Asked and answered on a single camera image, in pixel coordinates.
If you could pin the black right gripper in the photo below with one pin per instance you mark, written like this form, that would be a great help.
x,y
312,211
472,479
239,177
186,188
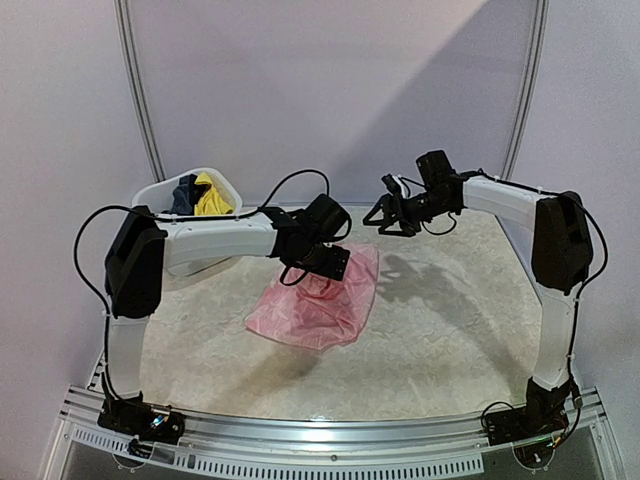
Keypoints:
x,y
398,211

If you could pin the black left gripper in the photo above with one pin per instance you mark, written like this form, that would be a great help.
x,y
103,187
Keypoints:
x,y
336,267

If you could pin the pink patterned shorts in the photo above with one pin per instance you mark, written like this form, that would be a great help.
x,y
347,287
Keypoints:
x,y
319,313

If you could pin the dark blue garment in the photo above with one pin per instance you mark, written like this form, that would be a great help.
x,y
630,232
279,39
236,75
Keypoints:
x,y
182,203

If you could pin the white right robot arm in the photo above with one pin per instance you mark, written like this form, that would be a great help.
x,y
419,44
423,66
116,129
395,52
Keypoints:
x,y
560,256

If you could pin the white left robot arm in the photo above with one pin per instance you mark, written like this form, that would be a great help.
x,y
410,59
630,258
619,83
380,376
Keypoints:
x,y
147,245

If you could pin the white plastic laundry basket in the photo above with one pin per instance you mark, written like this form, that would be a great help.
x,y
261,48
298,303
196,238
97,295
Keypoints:
x,y
194,193

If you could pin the yellow garment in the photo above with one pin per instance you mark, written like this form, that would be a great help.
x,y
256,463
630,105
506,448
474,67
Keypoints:
x,y
210,203

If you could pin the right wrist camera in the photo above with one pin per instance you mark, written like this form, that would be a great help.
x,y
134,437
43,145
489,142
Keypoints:
x,y
396,186

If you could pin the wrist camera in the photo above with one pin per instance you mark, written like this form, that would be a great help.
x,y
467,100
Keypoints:
x,y
327,212
396,186

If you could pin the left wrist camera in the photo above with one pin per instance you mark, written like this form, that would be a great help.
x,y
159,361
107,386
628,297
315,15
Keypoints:
x,y
327,212

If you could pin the aluminium front rail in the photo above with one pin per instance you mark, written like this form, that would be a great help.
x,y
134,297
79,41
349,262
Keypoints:
x,y
224,447

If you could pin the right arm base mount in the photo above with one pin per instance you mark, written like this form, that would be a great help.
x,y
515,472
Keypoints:
x,y
544,412

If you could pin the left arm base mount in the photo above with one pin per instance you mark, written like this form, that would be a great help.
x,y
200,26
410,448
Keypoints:
x,y
147,422

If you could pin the right aluminium frame post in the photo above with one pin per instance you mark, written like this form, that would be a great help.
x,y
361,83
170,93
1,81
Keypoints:
x,y
527,86

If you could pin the aluminium frame post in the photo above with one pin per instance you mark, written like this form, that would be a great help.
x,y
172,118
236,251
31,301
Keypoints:
x,y
124,23
527,86

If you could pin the left aluminium frame post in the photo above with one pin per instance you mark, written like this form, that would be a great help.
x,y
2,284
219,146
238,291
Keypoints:
x,y
124,23

